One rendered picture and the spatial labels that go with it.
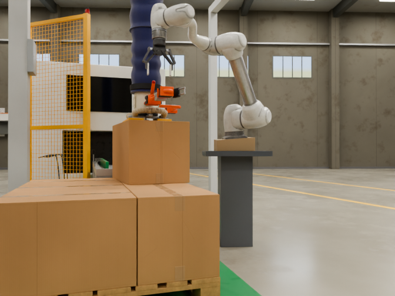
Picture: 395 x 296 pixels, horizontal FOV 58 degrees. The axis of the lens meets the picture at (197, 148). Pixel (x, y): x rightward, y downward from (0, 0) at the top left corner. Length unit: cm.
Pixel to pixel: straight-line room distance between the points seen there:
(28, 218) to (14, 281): 26
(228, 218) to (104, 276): 137
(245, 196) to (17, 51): 240
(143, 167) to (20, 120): 167
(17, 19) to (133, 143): 198
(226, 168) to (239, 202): 28
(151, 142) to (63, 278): 97
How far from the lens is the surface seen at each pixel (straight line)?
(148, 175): 224
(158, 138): 225
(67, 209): 163
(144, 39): 256
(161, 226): 168
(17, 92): 364
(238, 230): 286
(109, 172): 288
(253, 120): 274
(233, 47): 253
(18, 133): 360
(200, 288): 182
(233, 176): 279
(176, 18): 213
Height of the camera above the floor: 76
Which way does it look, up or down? level
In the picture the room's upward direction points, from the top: straight up
